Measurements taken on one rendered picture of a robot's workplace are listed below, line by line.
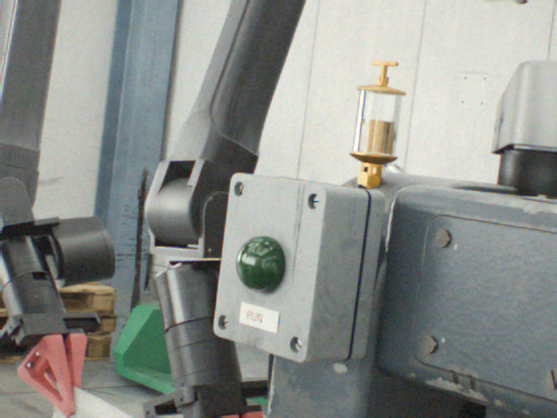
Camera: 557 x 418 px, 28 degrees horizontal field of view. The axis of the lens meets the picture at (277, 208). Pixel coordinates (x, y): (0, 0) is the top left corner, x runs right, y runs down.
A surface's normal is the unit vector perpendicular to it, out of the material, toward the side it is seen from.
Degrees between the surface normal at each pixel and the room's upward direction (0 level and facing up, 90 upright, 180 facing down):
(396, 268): 90
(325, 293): 90
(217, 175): 84
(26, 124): 54
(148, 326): 75
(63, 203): 90
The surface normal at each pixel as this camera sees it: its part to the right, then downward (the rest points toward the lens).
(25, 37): 0.33, -0.44
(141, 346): 0.68, -0.14
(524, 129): -0.88, -0.08
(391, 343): -0.73, -0.05
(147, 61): 0.67, 0.12
